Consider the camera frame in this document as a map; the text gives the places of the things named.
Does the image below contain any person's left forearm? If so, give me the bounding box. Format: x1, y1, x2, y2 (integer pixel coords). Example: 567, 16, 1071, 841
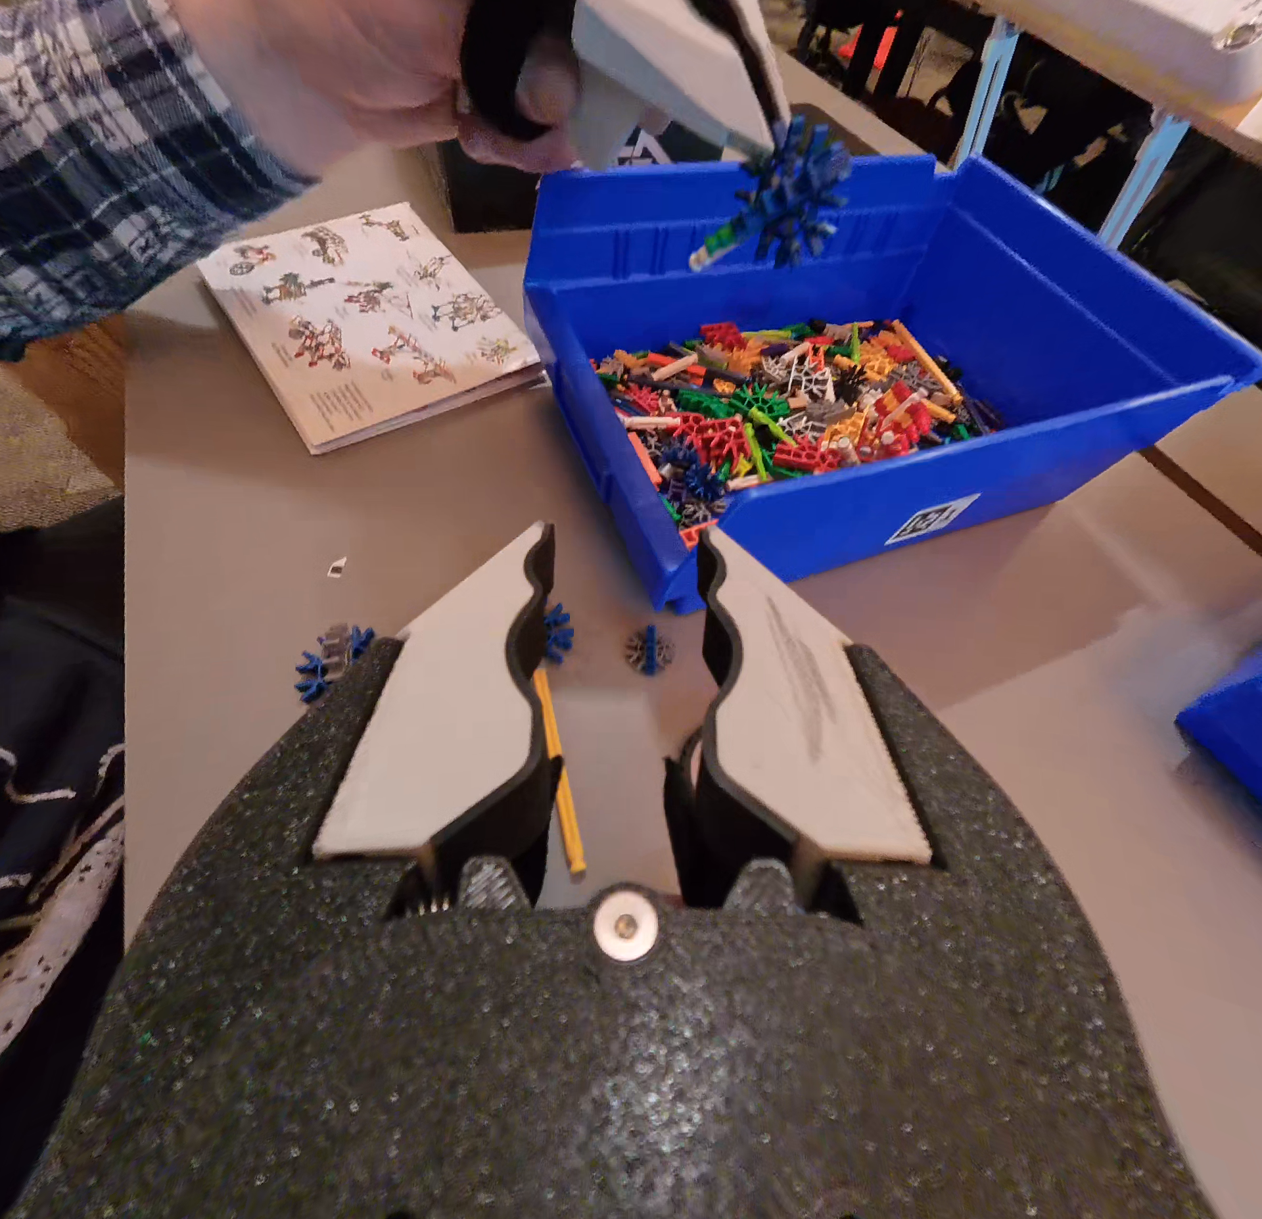
0, 0, 319, 363

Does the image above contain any pile of colourful toy pieces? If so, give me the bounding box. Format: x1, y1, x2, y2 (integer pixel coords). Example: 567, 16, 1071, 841
591, 316, 1002, 550

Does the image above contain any black printed box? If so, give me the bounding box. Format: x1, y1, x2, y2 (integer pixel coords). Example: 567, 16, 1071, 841
433, 120, 731, 236

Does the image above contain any blue plastic bin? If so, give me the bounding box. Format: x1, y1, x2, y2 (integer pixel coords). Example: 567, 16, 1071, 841
1176, 649, 1262, 802

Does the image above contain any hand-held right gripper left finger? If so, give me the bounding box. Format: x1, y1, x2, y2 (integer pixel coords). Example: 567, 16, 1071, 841
313, 522, 565, 873

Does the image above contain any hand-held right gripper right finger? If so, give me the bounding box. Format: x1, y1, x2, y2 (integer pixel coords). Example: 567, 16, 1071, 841
694, 525, 935, 873

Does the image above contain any person's left hand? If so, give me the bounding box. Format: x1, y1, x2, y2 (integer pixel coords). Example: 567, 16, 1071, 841
156, 0, 584, 182

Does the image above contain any green plastic rod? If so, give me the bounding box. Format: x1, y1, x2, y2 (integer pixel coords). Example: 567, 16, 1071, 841
688, 215, 743, 275

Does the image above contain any blue bin of toy parts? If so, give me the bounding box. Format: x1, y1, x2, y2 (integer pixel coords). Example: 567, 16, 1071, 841
522, 154, 1262, 615

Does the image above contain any toy instruction booklet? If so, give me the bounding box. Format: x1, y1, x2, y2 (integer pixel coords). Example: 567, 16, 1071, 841
197, 202, 548, 456

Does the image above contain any yellow plastic rod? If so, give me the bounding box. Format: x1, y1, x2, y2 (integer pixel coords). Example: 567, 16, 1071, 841
532, 667, 588, 878

